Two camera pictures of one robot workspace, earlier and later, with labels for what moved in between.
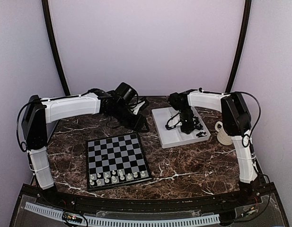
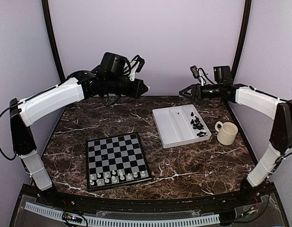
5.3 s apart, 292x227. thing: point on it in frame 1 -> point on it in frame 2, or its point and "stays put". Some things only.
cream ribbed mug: [222, 136] stays put
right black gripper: [190, 127] -> [196, 91]
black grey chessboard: [115, 161] stays put
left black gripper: [137, 125] -> [137, 92]
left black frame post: [48, 18] stays put
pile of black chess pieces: [198, 125] stays put
